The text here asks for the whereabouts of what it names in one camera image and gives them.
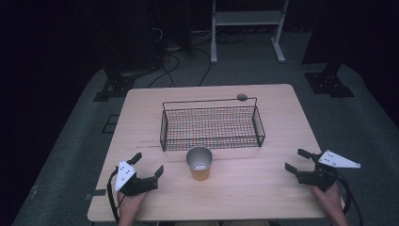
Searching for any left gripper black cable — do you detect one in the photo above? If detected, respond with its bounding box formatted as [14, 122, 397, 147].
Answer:
[106, 166, 121, 224]

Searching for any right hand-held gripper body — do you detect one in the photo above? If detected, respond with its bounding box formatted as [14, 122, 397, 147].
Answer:
[295, 150, 362, 193]

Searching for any black stand base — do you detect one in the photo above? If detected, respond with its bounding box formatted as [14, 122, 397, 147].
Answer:
[303, 61, 356, 99]
[92, 61, 158, 103]

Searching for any orange paper cup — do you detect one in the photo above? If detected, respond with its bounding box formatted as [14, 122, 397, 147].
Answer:
[185, 146, 214, 182]

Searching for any black tape square outline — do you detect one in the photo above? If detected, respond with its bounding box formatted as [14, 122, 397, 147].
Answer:
[101, 114, 120, 135]

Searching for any person's right hand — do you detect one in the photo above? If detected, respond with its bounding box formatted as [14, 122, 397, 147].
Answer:
[310, 181, 346, 218]

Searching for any black wire basket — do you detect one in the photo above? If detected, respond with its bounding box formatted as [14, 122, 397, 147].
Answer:
[159, 97, 266, 153]

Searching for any black floor cable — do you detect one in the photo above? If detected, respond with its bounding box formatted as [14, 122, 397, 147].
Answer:
[147, 52, 182, 89]
[191, 46, 213, 88]

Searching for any bundle of floor cables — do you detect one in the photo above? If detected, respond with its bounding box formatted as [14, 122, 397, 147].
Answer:
[152, 26, 215, 54]

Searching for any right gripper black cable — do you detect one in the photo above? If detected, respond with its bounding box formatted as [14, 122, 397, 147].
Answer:
[336, 171, 364, 226]

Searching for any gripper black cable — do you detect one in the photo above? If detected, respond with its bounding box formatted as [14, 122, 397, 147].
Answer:
[336, 171, 364, 226]
[106, 166, 121, 224]

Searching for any person's left hand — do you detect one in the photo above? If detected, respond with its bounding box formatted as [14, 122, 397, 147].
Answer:
[117, 190, 149, 222]

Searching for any white metal desk frame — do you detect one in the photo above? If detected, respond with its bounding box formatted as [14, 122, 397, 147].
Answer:
[210, 0, 291, 65]

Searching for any dark tape strip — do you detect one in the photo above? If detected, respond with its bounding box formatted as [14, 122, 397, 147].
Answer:
[85, 188, 107, 202]

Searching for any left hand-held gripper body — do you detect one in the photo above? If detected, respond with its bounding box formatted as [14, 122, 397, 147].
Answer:
[114, 159, 159, 198]

